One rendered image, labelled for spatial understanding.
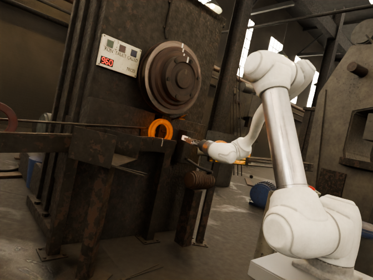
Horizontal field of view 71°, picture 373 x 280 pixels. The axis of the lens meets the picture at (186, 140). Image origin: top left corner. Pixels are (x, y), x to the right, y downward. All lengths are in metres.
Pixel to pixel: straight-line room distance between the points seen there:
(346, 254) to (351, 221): 0.11
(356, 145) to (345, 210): 3.07
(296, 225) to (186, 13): 1.64
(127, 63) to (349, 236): 1.42
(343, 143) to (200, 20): 2.53
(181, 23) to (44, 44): 5.99
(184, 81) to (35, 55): 6.24
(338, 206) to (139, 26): 1.46
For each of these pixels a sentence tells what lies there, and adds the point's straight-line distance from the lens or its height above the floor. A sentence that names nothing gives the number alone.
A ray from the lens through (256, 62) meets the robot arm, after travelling 1.05.
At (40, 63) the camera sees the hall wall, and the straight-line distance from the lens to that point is 7.68.
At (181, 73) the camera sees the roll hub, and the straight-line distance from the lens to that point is 1.68.
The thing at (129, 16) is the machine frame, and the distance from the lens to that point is 1.80.
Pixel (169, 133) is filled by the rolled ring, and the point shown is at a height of 0.76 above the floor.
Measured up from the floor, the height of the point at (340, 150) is 0.96.
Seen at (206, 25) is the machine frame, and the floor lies 1.62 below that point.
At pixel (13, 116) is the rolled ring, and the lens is 1.43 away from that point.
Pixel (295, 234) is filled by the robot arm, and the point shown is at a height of 0.58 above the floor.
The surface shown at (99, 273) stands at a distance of 1.54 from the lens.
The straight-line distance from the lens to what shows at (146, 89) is 1.64.
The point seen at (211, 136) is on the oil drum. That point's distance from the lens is 4.42.
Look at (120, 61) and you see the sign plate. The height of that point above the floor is 1.13.
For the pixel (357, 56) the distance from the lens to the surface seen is 4.18.
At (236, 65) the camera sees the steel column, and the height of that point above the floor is 2.46.
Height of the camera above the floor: 0.81
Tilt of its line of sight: 2 degrees down
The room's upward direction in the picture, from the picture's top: 12 degrees clockwise
